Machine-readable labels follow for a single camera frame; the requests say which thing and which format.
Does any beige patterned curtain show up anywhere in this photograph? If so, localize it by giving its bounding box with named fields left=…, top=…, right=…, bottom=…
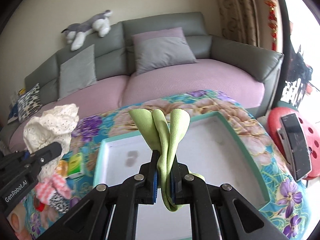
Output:
left=217, top=0, right=260, bottom=47

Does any grey white plush dog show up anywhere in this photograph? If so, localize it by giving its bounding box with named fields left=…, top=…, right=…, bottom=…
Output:
left=61, top=10, right=113, bottom=51

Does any red plastic stool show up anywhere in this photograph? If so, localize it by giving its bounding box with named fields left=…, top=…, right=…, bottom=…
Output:
left=267, top=107, right=319, bottom=181

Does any black white patterned cushion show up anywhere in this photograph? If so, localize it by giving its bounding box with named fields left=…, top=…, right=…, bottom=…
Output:
left=17, top=83, right=42, bottom=124

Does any pink sofa seat cover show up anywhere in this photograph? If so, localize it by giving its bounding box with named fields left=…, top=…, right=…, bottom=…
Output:
left=7, top=58, right=266, bottom=151

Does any teal white box tray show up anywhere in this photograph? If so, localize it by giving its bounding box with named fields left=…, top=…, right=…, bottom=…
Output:
left=93, top=112, right=270, bottom=208

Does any green tissue pack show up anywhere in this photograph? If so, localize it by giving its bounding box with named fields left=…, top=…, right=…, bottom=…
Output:
left=67, top=152, right=85, bottom=179

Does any green microfiber cloth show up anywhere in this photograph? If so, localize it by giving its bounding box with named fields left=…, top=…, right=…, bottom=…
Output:
left=129, top=109, right=190, bottom=212

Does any red tape roll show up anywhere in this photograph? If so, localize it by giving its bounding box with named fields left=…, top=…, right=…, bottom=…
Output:
left=34, top=201, right=46, bottom=212

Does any floral blue blanket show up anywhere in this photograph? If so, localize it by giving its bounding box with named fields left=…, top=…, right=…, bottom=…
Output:
left=10, top=90, right=311, bottom=239

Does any grey and lilac cushion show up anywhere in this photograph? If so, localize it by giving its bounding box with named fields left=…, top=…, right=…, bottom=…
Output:
left=132, top=27, right=197, bottom=75

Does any grey velvet cushion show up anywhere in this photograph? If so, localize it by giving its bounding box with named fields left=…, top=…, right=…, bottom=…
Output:
left=59, top=45, right=97, bottom=100

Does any leopard print scrunchie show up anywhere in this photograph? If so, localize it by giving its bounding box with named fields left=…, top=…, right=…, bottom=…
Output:
left=49, top=192, right=69, bottom=213

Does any pink white chevron towel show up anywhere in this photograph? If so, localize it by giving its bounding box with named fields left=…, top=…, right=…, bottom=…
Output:
left=35, top=173, right=71, bottom=205

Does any grey sofa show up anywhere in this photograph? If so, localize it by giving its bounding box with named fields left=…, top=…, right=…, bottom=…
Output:
left=24, top=12, right=283, bottom=118

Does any cream lace cloth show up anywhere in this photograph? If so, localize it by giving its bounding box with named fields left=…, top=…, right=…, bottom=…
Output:
left=23, top=103, right=79, bottom=182

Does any round orange compact case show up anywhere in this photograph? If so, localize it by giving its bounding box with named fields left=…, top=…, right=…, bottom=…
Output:
left=55, top=159, right=68, bottom=179

